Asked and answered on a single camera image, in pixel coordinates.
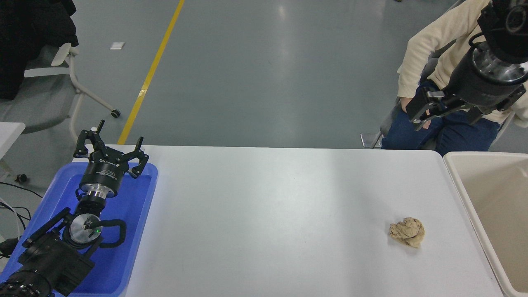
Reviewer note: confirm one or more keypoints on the blue plastic tray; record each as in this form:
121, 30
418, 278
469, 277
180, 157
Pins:
128, 214

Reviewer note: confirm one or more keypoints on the small white table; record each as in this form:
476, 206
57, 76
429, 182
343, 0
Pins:
9, 136

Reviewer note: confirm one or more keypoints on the person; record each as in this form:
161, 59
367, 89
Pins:
29, 37
433, 37

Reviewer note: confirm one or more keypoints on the white and grey office chair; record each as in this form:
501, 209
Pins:
37, 107

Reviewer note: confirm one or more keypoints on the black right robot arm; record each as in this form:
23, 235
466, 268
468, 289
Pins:
505, 29

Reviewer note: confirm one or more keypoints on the person's hand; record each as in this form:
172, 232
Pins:
406, 103

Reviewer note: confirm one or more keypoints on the metal floor plate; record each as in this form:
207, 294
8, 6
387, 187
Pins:
365, 140

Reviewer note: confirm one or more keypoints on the black caster wheel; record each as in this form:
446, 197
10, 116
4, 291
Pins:
21, 178

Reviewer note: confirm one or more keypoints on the white paper scrap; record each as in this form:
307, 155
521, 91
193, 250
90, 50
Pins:
117, 45

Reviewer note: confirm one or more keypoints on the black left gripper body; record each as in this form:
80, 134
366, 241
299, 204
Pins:
103, 171

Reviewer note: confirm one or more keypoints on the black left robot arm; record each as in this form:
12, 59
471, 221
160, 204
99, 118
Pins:
49, 260

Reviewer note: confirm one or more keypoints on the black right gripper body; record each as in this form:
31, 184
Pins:
470, 88

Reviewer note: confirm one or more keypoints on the black plug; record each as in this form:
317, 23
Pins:
8, 246

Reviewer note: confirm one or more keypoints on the tan paper ball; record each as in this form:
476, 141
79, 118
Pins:
407, 232

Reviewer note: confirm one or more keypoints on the person's forearm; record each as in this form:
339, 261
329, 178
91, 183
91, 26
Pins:
408, 70

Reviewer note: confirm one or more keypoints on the large pale bin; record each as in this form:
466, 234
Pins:
499, 206

